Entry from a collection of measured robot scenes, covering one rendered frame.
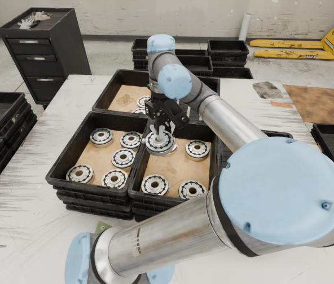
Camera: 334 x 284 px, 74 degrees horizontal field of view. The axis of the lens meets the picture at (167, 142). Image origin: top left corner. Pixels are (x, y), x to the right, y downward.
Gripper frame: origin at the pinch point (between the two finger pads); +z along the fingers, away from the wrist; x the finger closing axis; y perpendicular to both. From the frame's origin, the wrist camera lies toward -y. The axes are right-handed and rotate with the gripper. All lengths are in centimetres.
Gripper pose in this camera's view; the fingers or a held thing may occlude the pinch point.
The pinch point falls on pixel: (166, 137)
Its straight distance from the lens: 83.1
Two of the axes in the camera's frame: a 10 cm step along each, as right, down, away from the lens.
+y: -6.8, -5.3, 5.1
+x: -7.3, 4.9, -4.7
